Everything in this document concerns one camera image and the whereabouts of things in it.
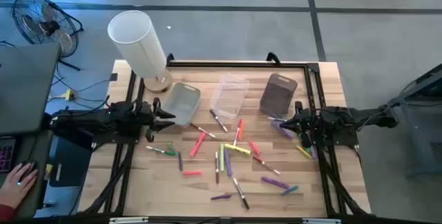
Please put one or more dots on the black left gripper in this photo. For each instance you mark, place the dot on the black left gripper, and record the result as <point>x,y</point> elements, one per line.
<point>146,122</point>

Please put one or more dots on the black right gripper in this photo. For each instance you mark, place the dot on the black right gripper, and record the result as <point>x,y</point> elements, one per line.
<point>310,123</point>

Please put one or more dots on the blue cap thin marker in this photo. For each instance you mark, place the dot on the blue cap thin marker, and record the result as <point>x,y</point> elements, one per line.
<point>274,118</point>

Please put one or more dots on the light grey plastic bin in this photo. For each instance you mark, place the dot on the light grey plastic bin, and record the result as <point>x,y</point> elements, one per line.
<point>181,104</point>

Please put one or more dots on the dark green highlighter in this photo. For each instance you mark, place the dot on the dark green highlighter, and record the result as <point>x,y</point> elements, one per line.
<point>307,149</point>

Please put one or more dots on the slim yellow highlighter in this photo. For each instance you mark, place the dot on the slim yellow highlighter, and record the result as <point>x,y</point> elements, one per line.
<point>304,152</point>

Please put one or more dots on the small green highlighter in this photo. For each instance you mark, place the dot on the small green highlighter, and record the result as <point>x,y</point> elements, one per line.
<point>171,148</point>

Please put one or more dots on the slim purple highlighter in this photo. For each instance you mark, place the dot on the slim purple highlighter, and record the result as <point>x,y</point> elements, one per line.
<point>313,152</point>

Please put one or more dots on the brown cap thin marker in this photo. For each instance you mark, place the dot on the brown cap thin marker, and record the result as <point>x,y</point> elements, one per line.
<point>203,130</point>

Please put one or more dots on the large pink highlighter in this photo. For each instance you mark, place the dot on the large pink highlighter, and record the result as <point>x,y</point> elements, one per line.
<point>197,144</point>

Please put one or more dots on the small blue-purple highlighter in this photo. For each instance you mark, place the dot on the small blue-purple highlighter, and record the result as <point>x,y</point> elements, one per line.
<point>180,161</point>

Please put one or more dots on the red-pink highlighter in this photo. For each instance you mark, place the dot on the red-pink highlighter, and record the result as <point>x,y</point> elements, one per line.
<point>254,147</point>

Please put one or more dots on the red cap thin marker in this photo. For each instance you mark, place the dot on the red cap thin marker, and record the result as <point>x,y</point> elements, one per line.
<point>266,165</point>

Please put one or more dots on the orange highlighter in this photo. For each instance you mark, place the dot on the orange highlighter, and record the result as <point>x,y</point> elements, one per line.
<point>240,129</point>

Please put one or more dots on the pink cap thin marker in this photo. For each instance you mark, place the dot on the pink cap thin marker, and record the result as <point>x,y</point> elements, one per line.
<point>236,137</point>

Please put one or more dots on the small pink highlighter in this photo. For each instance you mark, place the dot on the small pink highlighter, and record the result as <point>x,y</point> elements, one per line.
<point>192,173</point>

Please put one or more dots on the large yellow highlighter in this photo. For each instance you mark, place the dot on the large yellow highlighter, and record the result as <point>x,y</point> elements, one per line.
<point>237,148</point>

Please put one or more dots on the blue highlighter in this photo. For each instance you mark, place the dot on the blue highlighter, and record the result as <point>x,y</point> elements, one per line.
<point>289,190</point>

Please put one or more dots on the light green highlighter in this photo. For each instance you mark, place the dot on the light green highlighter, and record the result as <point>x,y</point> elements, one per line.
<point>222,157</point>

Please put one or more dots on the clear plastic bin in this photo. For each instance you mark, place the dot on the clear plastic bin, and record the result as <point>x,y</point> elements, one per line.
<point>229,94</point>

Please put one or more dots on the dark red thin marker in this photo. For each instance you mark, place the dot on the dark red thin marker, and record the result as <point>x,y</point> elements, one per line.
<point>217,167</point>

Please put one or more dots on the black cap thin marker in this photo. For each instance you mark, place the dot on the black cap thin marker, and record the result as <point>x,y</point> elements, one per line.
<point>240,193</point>

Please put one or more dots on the small purple highlighter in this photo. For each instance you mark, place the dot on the small purple highlighter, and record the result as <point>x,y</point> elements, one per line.
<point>221,197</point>

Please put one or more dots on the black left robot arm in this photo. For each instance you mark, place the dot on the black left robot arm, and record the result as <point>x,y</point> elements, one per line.
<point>89,120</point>

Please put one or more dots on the person's forearm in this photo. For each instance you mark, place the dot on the person's forearm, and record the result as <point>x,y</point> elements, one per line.
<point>5,213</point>

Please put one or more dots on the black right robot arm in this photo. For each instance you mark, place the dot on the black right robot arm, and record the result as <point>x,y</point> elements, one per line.
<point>362,115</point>

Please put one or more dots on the dark grey plastic bin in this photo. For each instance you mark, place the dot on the dark grey plastic bin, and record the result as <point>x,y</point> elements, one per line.
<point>278,94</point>

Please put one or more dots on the small black square tag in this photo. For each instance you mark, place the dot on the small black square tag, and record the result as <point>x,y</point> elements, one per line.
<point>113,76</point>

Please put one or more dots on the white shade table lamp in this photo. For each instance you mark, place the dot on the white shade table lamp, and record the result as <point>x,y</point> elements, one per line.
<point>136,44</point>

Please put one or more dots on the yellow power plug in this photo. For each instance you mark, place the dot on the yellow power plug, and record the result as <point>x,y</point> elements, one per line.
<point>68,95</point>

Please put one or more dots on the black computer box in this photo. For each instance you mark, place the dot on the black computer box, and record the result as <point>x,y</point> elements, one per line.
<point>69,165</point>

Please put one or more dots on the dark side desk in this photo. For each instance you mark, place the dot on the dark side desk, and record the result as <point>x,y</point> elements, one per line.
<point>38,148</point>

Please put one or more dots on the blue-grey metal cart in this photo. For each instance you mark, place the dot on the blue-grey metal cart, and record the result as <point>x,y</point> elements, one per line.
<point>424,127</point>

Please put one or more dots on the grey computer monitor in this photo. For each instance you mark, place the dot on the grey computer monitor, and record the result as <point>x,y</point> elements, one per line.
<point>24,89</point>

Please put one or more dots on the black computer mouse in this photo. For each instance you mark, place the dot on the black computer mouse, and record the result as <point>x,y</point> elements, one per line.
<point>29,168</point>

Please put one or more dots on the black floor fan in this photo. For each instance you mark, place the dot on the black floor fan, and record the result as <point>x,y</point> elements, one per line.
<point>50,27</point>

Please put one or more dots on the backlit black keyboard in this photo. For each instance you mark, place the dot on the backlit black keyboard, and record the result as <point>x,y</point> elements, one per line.
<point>7,155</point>

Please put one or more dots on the person's hand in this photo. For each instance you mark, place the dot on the person's hand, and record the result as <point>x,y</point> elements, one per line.
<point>15,189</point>

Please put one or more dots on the white frame bracket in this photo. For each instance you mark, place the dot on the white frame bracket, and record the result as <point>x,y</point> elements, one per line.
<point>321,221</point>
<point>127,220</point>

